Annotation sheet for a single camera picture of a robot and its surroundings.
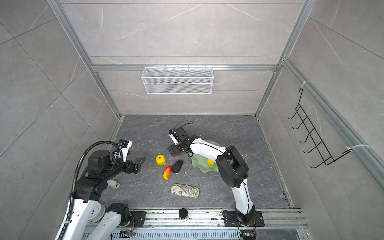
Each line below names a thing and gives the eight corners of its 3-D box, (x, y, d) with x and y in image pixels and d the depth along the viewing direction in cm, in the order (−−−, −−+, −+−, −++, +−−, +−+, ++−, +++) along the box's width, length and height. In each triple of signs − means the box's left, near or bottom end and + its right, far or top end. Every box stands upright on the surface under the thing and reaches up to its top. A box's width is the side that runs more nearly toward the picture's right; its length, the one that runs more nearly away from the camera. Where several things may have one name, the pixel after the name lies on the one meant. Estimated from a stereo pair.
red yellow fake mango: (162, 179, 88) (161, 177, 86) (167, 167, 93) (166, 165, 91) (167, 180, 88) (167, 178, 86) (172, 168, 92) (171, 167, 90)
